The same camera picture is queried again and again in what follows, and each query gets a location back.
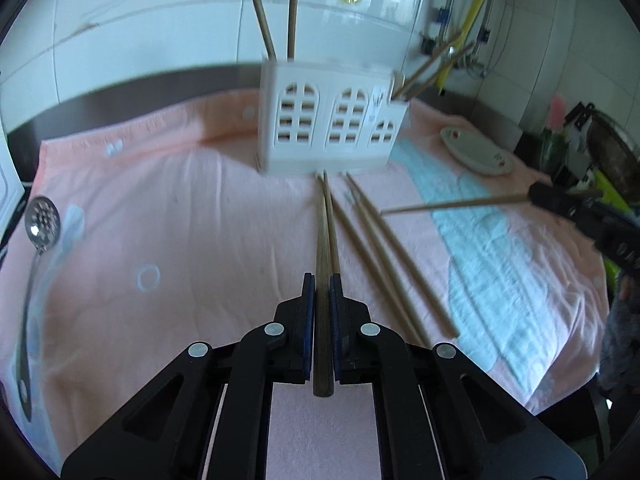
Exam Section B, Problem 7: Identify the wooden chopstick four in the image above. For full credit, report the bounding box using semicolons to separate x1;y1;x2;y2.
322;172;341;274

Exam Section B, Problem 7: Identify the green plastic rack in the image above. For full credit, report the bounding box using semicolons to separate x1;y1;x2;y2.
589;169;632;214

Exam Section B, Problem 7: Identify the wooden chopstick one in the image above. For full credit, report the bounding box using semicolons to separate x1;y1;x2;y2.
252;0;277;60

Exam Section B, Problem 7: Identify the metal wok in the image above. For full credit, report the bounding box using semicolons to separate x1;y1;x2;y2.
587;110;639;204

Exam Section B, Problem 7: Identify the wooden chopstick six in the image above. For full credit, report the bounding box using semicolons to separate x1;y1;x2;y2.
345;174;433;349

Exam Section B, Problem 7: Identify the yellow gas hose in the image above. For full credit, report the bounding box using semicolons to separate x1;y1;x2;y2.
435;0;509;92

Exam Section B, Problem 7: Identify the white ceramic dish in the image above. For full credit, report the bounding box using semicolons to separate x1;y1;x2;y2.
439;127;514;177

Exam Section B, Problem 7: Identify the wooden chopstick nine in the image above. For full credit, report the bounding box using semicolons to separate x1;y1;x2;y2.
381;194;529;216

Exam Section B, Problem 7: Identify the wooden chopstick ten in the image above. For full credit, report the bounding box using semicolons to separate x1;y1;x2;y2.
402;42;475;102

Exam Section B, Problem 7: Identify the right braided metal hose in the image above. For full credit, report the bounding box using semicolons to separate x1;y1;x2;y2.
476;0;501;44

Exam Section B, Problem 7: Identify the pink towel with blue print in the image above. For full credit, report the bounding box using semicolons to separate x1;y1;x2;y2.
1;91;608;469

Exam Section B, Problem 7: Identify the wooden chopstick five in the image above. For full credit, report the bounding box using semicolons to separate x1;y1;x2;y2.
331;196;422;344

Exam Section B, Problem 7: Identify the white plastic utensil holder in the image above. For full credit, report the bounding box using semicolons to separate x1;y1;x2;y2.
256;60;408;176

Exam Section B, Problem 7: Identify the pink bottle brush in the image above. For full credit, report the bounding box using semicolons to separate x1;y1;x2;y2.
547;96;566;131

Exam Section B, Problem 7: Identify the wooden chopstick two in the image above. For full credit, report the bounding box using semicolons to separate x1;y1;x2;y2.
314;179;334;398

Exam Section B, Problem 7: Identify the wooden chopstick three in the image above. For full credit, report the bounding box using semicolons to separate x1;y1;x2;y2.
286;0;298;61

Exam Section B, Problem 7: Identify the wooden chopstick eight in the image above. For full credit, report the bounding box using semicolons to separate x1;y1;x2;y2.
390;30;462;101

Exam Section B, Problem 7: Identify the metal slotted ladle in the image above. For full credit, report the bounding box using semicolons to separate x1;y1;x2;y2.
15;195;61;422

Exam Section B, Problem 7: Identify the wooden chopstick seven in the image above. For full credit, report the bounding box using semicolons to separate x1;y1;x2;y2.
346;174;460;338

